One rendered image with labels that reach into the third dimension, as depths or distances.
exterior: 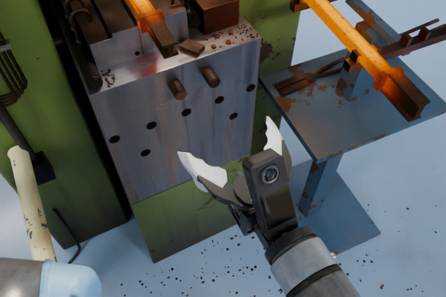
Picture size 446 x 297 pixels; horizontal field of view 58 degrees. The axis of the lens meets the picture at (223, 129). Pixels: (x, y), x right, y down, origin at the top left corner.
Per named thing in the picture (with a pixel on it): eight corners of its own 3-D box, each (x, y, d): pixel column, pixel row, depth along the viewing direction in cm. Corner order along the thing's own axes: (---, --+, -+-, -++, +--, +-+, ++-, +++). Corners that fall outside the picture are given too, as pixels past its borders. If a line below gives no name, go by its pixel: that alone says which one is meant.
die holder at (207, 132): (251, 154, 122) (262, 36, 87) (131, 205, 112) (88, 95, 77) (178, 44, 153) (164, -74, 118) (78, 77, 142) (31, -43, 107)
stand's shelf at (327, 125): (447, 112, 105) (450, 107, 104) (316, 164, 95) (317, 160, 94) (376, 42, 122) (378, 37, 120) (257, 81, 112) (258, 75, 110)
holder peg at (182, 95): (188, 98, 84) (186, 89, 82) (176, 102, 83) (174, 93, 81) (180, 85, 86) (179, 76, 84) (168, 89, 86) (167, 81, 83)
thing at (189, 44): (205, 49, 85) (205, 44, 84) (197, 57, 83) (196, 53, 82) (187, 42, 86) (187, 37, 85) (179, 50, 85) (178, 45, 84)
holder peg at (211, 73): (221, 85, 86) (221, 77, 84) (209, 90, 85) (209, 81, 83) (212, 74, 88) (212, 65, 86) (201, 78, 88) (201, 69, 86)
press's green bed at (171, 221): (244, 221, 159) (250, 154, 122) (153, 264, 149) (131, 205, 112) (186, 122, 190) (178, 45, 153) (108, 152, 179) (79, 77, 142)
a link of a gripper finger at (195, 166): (170, 183, 61) (224, 209, 59) (166, 162, 57) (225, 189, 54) (181, 168, 63) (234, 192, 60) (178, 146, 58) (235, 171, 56)
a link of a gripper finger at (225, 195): (192, 189, 56) (249, 216, 53) (191, 183, 55) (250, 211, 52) (208, 164, 58) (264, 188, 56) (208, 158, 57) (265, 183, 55)
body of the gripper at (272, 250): (223, 204, 61) (264, 276, 55) (223, 174, 54) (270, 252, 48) (267, 184, 63) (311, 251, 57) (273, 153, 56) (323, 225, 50)
